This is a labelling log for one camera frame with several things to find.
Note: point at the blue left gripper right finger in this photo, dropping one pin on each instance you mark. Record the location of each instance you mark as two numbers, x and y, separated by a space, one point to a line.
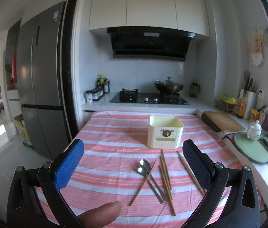
200 164

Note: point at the wire basket yellow items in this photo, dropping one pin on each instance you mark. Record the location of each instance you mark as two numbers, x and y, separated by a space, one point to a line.
227 104

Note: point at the wall hanging decoration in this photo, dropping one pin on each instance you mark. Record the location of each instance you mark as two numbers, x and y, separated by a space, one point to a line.
257 55

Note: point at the black french press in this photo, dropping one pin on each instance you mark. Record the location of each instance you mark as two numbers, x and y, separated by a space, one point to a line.
194 90

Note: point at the pink white striped cloth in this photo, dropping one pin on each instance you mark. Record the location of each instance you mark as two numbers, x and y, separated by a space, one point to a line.
115 142

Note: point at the wooden cutting board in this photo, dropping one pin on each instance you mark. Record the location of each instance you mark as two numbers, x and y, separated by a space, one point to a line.
221 122

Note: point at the cream plastic utensil holder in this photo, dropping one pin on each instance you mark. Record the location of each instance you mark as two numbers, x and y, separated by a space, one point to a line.
164 132

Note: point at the wok with glass lid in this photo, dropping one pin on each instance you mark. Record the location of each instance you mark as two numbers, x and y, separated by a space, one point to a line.
168 87

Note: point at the grey steel refrigerator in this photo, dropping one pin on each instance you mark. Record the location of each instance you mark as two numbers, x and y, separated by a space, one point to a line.
38 81

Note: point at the white teapot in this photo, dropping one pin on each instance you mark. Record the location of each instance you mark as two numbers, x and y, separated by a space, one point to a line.
254 131

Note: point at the black gas cooktop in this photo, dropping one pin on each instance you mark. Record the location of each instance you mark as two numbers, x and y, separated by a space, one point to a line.
136 97

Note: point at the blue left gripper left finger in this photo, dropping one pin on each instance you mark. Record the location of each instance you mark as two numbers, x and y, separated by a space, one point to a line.
66 164

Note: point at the person's left hand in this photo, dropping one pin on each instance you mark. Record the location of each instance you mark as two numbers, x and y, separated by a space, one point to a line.
101 216

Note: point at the sauce bottles group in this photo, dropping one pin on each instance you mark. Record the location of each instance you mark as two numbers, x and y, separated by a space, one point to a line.
103 82

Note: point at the oil bottle orange label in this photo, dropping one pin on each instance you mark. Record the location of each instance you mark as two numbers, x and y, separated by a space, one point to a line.
241 106

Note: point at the steel spoon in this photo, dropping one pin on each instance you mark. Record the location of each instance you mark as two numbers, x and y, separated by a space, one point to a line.
153 186
144 163

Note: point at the white knife block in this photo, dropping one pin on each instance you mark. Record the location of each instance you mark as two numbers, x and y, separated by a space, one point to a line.
250 96

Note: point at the black range hood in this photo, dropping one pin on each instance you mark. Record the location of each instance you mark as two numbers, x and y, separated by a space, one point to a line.
146 41

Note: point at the wooden chopstick long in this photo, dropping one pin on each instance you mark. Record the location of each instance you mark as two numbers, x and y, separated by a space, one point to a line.
170 202

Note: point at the cardboard box on floor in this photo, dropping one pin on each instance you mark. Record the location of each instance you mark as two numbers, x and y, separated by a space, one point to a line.
23 133

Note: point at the white upper cabinets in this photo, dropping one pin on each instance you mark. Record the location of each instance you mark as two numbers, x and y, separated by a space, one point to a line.
186 15

